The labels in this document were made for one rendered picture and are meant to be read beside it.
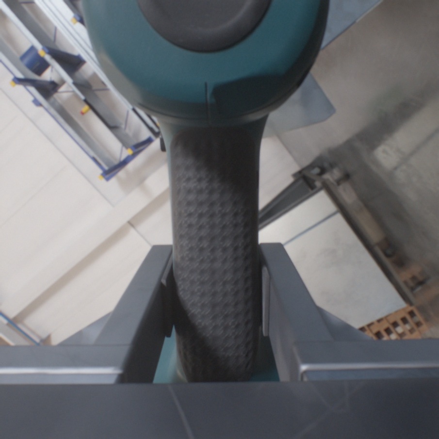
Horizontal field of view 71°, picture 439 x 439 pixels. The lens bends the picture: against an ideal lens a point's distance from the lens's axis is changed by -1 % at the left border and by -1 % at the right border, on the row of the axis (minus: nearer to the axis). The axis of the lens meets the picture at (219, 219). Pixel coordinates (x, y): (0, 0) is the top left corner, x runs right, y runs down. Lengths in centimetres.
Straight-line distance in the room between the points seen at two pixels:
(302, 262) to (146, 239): 316
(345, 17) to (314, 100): 11
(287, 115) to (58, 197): 559
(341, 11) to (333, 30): 2
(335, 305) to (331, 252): 62
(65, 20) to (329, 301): 423
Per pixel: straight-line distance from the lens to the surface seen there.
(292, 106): 27
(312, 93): 26
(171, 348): 17
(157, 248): 15
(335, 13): 35
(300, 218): 302
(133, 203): 520
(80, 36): 450
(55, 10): 458
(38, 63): 480
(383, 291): 354
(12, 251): 652
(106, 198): 551
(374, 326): 545
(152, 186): 507
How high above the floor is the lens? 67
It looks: 10 degrees up
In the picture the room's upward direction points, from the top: 128 degrees counter-clockwise
